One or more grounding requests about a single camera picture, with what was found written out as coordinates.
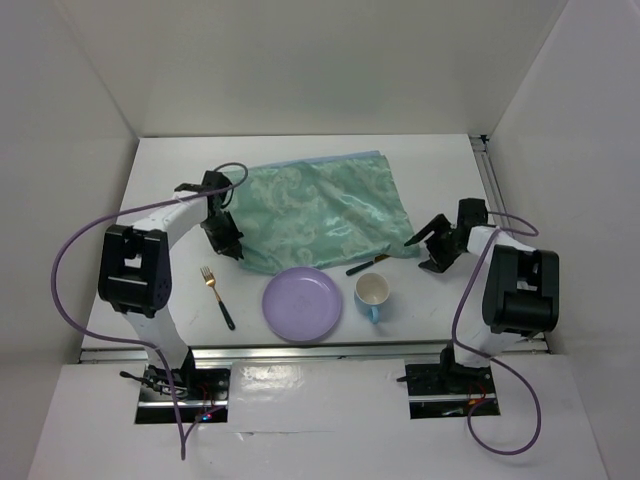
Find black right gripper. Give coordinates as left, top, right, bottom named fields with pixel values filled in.
left=407, top=213, right=465, bottom=274

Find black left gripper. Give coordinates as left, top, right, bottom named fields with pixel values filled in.
left=199, top=209, right=243, bottom=259

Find gold fork with green handle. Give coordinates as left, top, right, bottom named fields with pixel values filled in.
left=200, top=266, right=236, bottom=331

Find green patterned satin cloth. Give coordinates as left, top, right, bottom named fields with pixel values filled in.
left=227, top=151, right=419, bottom=275

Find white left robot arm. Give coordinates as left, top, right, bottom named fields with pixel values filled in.
left=98, top=171, right=243, bottom=399

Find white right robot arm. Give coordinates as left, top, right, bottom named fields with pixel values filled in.
left=405, top=198, right=560, bottom=393

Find light blue mug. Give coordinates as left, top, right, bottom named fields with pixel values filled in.
left=354, top=273, right=390, bottom=325

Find lilac plastic plate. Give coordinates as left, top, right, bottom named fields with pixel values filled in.
left=261, top=267, right=343, bottom=343

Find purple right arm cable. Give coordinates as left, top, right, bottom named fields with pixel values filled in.
left=451, top=209, right=543, bottom=456

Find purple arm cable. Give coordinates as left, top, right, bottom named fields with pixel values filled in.
left=451, top=209, right=543, bottom=456
left=51, top=161, right=250, bottom=462

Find gold knife with green handle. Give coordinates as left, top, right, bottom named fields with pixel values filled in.
left=346, top=254, right=389, bottom=276

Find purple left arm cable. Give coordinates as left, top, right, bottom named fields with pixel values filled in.
left=51, top=161, right=250, bottom=462

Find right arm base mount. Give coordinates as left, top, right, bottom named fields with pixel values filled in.
left=396, top=364, right=500, bottom=420

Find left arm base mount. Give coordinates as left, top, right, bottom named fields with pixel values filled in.
left=119, top=368, right=231, bottom=425

